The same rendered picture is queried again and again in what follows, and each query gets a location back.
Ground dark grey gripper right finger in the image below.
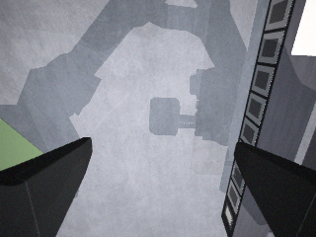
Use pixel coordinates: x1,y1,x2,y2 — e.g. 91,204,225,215
234,142,316,237

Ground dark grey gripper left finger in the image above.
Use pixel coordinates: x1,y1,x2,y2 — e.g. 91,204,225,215
0,137,93,237

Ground white keyhole plate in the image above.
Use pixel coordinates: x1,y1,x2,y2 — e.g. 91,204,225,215
267,228,275,237

